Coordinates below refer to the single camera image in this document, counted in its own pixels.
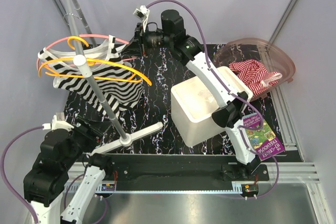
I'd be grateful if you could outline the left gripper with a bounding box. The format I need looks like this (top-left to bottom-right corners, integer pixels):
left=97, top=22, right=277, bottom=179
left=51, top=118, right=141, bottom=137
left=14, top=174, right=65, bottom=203
left=62, top=114, right=112, bottom=167

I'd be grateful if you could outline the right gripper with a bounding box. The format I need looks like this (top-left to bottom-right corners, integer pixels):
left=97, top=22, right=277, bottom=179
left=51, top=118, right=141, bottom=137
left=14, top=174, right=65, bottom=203
left=120, top=24, right=172, bottom=59

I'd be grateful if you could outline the yellow plastic hanger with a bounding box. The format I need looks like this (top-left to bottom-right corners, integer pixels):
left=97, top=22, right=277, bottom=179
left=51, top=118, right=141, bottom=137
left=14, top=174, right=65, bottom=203
left=38, top=36, right=153, bottom=86

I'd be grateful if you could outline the pink plastic hanger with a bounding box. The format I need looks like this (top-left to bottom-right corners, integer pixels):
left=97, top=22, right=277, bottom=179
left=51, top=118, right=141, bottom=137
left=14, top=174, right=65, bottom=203
left=36, top=34, right=137, bottom=69

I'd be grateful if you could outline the black white striped tank top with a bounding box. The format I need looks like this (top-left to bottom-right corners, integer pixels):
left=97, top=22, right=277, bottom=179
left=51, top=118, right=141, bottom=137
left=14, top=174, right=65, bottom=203
left=38, top=35, right=144, bottom=116

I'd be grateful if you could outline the red white striped tank top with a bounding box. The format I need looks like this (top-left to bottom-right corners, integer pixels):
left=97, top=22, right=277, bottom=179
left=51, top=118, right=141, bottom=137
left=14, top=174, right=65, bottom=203
left=229, top=59, right=282, bottom=98

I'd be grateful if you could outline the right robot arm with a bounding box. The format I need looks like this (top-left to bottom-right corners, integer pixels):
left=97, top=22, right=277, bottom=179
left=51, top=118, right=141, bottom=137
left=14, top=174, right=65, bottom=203
left=123, top=5, right=260, bottom=180

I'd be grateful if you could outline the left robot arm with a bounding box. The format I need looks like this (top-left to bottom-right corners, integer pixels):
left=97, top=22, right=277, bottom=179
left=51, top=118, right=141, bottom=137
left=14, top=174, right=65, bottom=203
left=23, top=118, right=114, bottom=223

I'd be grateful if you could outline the white clothes rack base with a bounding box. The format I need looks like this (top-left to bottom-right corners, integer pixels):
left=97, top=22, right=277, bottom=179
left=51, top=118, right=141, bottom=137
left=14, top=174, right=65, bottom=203
left=90, top=122, right=163, bottom=156

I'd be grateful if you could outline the black marble pattern mat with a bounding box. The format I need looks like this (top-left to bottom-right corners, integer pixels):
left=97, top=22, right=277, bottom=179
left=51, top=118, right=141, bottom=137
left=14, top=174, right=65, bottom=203
left=64, top=49, right=285, bottom=155

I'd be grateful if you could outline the grey clothes rack pole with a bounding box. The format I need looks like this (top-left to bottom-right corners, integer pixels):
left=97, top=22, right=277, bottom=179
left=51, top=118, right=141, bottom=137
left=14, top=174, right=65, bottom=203
left=56, top=0, right=132, bottom=143

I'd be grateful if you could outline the white foam box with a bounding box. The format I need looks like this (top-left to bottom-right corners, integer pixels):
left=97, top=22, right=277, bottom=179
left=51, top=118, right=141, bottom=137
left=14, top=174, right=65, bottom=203
left=171, top=66, right=253, bottom=147

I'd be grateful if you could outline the purple children's book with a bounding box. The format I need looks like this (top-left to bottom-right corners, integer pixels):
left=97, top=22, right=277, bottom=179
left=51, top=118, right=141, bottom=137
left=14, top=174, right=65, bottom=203
left=245, top=119, right=286, bottom=161

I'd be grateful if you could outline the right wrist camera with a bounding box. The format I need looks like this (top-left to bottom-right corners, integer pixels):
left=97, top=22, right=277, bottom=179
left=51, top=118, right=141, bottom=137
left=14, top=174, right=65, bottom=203
left=133, top=5, right=150, bottom=33

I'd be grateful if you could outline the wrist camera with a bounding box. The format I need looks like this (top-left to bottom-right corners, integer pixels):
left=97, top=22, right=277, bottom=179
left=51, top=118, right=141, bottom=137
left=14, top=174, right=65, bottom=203
left=133, top=5, right=150, bottom=33
left=42, top=112, right=74, bottom=131

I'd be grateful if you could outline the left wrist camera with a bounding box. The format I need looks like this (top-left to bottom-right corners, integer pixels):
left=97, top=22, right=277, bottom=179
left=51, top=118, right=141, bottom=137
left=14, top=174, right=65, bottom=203
left=42, top=112, right=74, bottom=131

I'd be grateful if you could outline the aluminium frame rail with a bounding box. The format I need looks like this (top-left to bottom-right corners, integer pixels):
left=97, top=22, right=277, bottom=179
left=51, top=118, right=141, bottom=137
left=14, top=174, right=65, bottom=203
left=46, top=87, right=321, bottom=193

